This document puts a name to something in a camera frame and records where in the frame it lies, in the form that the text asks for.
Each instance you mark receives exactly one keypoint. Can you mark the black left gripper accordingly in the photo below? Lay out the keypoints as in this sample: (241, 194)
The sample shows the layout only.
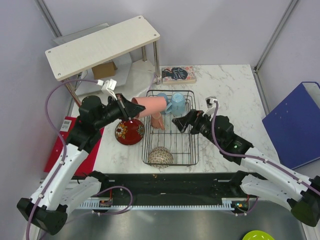
(130, 108)

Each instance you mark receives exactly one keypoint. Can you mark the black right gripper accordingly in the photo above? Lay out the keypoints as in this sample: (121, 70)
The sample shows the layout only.
(182, 122)

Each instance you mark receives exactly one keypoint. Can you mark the pink tumbler cup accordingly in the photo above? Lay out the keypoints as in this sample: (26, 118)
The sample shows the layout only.
(152, 104)

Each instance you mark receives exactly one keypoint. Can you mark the red floral plate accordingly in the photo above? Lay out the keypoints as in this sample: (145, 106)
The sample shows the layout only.
(129, 132)

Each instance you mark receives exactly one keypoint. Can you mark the pink mug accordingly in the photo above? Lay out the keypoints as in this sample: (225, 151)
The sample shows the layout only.
(157, 121)

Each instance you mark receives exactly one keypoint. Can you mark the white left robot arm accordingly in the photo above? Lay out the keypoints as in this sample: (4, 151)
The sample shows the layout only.
(49, 206)

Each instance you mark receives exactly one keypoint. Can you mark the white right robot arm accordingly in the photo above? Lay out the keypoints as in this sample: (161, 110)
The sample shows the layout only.
(298, 193)

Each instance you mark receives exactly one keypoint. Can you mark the light blue mug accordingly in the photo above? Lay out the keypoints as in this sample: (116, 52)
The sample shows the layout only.
(176, 106)

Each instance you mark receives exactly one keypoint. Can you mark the blue tumbler cup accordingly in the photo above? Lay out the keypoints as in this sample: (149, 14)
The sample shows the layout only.
(161, 94)

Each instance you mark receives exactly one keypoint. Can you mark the patterned ceramic bowl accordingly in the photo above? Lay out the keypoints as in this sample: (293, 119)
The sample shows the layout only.
(160, 157)

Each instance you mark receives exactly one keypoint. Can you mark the cardboard box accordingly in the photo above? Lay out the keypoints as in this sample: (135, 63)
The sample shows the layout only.
(104, 70)

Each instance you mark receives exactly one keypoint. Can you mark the floral cover book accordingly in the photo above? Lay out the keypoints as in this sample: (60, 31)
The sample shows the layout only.
(178, 75)

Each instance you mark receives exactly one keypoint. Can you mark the red folder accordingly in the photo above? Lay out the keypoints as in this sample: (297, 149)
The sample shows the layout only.
(86, 166)

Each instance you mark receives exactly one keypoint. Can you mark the white wooden shelf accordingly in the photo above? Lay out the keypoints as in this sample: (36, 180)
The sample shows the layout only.
(70, 59)

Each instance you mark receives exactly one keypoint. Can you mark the blue binder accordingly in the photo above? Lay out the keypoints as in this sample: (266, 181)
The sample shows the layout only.
(293, 126)

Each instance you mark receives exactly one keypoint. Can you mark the green plate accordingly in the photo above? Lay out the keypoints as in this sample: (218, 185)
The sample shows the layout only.
(257, 235)

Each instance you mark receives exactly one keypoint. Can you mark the black wire dish rack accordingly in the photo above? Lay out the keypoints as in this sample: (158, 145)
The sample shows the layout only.
(184, 147)

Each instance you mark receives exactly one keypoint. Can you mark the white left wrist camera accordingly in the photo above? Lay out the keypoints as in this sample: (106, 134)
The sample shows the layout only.
(108, 87)

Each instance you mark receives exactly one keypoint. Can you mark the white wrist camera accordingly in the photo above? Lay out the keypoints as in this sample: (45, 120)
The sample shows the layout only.
(211, 103)
(108, 87)

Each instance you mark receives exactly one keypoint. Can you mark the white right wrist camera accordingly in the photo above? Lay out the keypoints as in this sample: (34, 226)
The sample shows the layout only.
(211, 103)

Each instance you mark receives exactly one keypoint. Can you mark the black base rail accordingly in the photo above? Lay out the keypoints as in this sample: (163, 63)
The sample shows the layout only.
(184, 188)

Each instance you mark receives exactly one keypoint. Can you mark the white slotted cable duct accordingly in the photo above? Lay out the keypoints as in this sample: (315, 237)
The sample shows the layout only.
(100, 204)

